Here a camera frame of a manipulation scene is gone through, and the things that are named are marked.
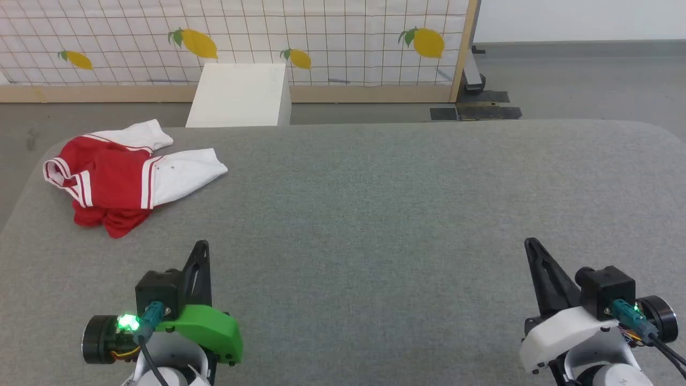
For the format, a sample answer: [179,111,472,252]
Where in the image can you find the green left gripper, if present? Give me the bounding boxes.
[82,240,244,367]

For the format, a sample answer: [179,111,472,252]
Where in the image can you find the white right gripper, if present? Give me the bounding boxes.
[518,237,678,374]

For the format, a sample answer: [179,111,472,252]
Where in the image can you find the red and white shirt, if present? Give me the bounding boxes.
[43,119,229,239]

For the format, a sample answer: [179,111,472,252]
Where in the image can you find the grey fabric sofa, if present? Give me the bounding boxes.
[0,119,686,386]

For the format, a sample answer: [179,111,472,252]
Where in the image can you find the white box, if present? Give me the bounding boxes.
[185,63,292,128]

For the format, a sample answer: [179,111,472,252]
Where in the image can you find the white partition board on casters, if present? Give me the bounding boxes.
[464,0,686,92]

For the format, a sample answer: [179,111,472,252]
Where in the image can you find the lemon print partition panel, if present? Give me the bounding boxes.
[0,0,480,103]

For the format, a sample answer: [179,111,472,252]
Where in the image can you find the black cable with teal plug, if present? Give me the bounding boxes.
[132,301,172,386]
[610,299,686,378]

